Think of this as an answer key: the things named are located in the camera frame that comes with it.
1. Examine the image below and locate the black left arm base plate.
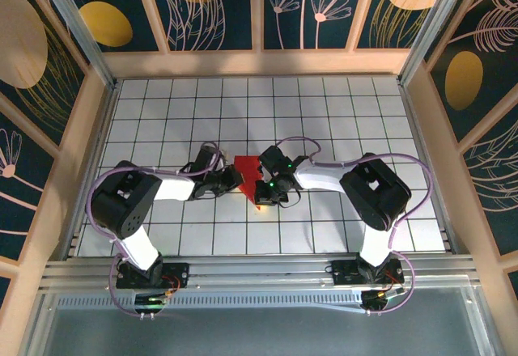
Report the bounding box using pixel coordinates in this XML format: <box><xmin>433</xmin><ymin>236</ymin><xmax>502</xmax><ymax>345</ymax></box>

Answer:
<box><xmin>115</xmin><ymin>261</ymin><xmax>191</xmax><ymax>290</ymax></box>

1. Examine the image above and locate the slotted grey cable duct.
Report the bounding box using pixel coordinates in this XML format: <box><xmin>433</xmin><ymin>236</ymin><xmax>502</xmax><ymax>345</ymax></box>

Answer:
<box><xmin>56</xmin><ymin>290</ymin><xmax>367</xmax><ymax>309</ymax></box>

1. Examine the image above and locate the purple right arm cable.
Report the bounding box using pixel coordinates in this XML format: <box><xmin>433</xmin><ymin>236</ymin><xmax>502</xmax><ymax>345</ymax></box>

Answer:
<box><xmin>274</xmin><ymin>135</ymin><xmax>436</xmax><ymax>316</ymax></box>

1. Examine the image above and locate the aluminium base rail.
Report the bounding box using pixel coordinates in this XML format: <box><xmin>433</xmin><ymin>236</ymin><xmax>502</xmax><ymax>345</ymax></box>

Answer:
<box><xmin>39</xmin><ymin>253</ymin><xmax>485</xmax><ymax>292</ymax></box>

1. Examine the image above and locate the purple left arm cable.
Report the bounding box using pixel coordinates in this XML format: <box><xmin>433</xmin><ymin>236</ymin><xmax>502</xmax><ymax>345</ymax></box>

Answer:
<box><xmin>83</xmin><ymin>141</ymin><xmax>227</xmax><ymax>320</ymax></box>

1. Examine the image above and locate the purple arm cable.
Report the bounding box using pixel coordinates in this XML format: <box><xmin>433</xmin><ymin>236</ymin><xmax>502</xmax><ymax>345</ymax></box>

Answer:
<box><xmin>83</xmin><ymin>141</ymin><xmax>227</xmax><ymax>320</ymax></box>
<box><xmin>274</xmin><ymin>135</ymin><xmax>436</xmax><ymax>316</ymax></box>

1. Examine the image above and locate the aluminium corner post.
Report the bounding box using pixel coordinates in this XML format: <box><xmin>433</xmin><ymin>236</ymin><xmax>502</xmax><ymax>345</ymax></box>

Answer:
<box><xmin>32</xmin><ymin>0</ymin><xmax>118</xmax><ymax>88</ymax></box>
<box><xmin>397</xmin><ymin>0</ymin><xmax>475</xmax><ymax>86</ymax></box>

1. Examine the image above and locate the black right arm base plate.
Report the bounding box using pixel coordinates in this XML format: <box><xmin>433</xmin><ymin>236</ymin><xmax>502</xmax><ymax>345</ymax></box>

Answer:
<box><xmin>329</xmin><ymin>259</ymin><xmax>405</xmax><ymax>286</ymax></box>

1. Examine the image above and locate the red paper sheet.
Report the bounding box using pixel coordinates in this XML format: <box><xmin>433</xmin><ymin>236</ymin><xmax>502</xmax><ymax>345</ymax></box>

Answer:
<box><xmin>233</xmin><ymin>155</ymin><xmax>265</xmax><ymax>212</ymax></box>

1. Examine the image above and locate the white grid mat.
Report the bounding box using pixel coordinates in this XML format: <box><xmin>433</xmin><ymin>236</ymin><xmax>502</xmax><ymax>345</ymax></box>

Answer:
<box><xmin>75</xmin><ymin>76</ymin><xmax>453</xmax><ymax>257</ymax></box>

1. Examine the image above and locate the grey metal panel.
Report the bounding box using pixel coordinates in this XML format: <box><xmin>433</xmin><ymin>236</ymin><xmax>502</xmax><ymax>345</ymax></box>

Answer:
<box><xmin>23</xmin><ymin>306</ymin><xmax>495</xmax><ymax>356</ymax></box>

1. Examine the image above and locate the small circuit board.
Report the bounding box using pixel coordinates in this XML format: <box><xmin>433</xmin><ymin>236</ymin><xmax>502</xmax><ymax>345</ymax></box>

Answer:
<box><xmin>134</xmin><ymin>290</ymin><xmax>179</xmax><ymax>307</ymax></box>
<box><xmin>361</xmin><ymin>289</ymin><xmax>408</xmax><ymax>312</ymax></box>

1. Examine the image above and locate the aluminium side rail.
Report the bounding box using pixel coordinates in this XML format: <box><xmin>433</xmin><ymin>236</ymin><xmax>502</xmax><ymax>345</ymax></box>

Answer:
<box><xmin>60</xmin><ymin>80</ymin><xmax>122</xmax><ymax>260</ymax></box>
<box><xmin>398</xmin><ymin>80</ymin><xmax>461</xmax><ymax>254</ymax></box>

